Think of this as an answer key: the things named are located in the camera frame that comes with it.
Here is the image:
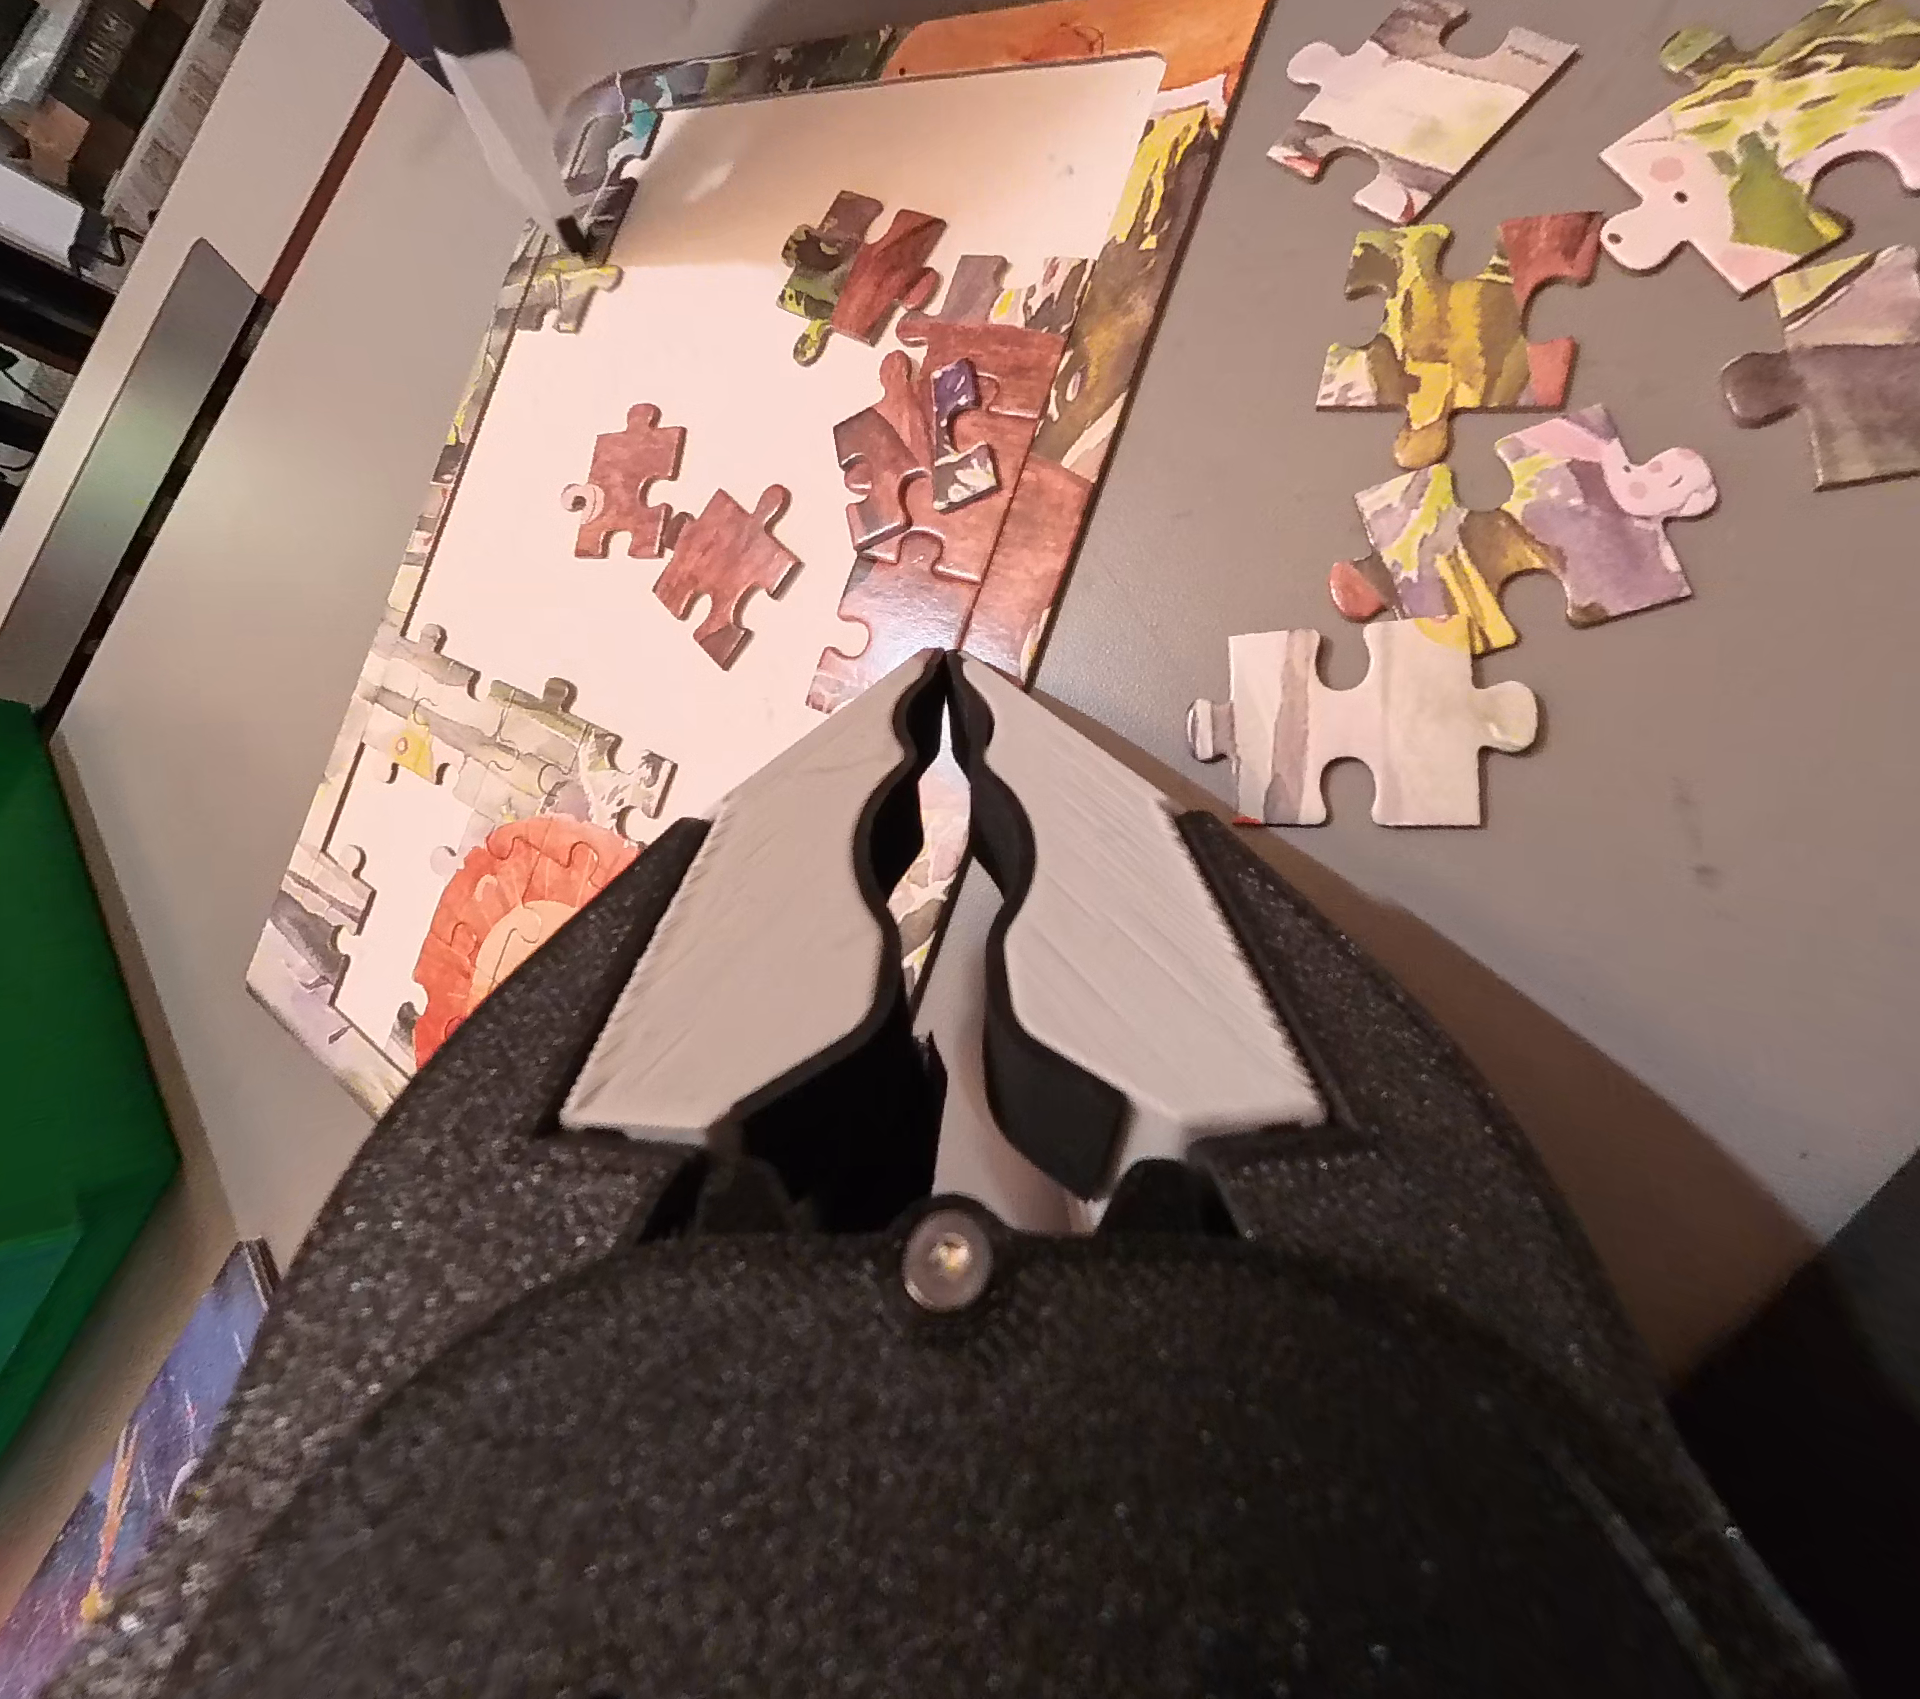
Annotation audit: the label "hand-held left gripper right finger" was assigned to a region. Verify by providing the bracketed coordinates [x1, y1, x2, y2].
[944, 658, 1329, 1198]

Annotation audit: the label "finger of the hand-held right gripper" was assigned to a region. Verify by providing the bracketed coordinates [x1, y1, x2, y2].
[441, 46, 598, 259]

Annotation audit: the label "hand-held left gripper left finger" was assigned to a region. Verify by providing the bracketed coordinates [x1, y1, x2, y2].
[559, 649, 955, 1152]

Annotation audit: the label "lion puzzle tray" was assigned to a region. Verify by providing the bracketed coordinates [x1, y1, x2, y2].
[249, 0, 1280, 1119]

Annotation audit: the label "brown puzzle piece pink mark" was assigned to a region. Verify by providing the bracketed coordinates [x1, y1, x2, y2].
[567, 402, 694, 561]

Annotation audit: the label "assembled grey branch pieces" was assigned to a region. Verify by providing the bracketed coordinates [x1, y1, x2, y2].
[365, 620, 590, 819]

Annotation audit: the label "grey striped edge puzzle piece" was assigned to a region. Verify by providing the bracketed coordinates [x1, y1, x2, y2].
[276, 843, 383, 968]

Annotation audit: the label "brown trunk puzzle piece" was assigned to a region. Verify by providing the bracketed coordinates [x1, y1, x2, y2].
[830, 346, 1005, 556]

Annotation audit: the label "pile of puzzle pieces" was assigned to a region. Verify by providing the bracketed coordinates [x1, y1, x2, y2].
[891, 0, 1920, 832]

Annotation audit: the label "grey desk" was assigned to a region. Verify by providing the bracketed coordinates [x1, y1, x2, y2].
[0, 0, 1920, 1699]

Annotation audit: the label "white and green puzzle piece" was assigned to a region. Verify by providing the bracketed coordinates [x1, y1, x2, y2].
[579, 738, 680, 832]

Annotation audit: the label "assembled lion puzzle pieces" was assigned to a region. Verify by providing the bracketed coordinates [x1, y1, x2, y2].
[409, 815, 649, 1073]

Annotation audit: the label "flat cardboard box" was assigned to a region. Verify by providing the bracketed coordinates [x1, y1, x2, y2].
[0, 0, 290, 241]

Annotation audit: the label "brown and green puzzle piece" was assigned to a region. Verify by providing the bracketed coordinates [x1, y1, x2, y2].
[775, 187, 954, 371]

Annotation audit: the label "reddish brown puzzle piece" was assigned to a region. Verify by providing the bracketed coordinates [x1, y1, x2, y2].
[649, 485, 801, 675]

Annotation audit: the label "black flat panel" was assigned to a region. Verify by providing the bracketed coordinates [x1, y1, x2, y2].
[0, 236, 276, 717]

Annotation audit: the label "green plastic bin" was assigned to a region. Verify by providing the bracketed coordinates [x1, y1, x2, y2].
[0, 697, 185, 1464]

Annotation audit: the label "dark blue puzzle board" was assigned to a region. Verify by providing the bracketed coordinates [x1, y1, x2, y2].
[0, 1239, 285, 1699]

